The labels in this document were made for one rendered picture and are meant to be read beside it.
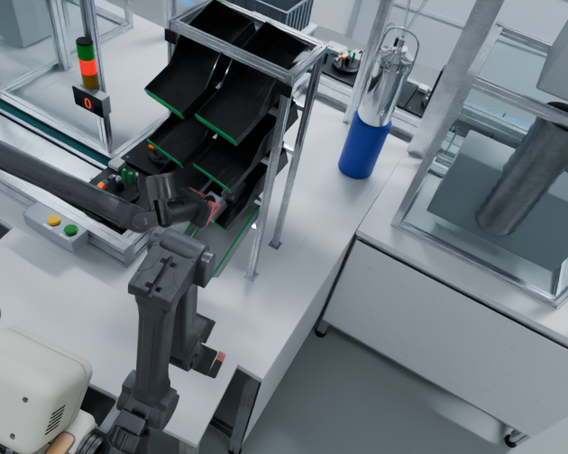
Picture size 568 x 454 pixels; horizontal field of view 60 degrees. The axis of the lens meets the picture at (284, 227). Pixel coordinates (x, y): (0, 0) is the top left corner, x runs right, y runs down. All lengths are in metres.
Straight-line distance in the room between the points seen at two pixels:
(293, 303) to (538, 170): 0.88
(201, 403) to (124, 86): 1.54
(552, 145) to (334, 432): 1.54
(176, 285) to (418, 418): 1.99
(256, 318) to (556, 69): 1.16
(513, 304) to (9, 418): 1.64
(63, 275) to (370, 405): 1.55
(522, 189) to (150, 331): 1.29
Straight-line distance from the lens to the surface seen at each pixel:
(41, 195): 1.86
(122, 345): 1.59
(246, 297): 1.67
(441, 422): 2.67
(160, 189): 1.19
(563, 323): 2.09
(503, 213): 1.83
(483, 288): 2.00
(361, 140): 2.02
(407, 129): 2.47
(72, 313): 1.67
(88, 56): 1.70
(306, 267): 1.77
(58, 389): 0.99
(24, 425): 1.02
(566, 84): 1.67
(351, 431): 2.49
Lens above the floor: 2.27
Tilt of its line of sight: 49 degrees down
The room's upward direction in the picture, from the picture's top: 14 degrees clockwise
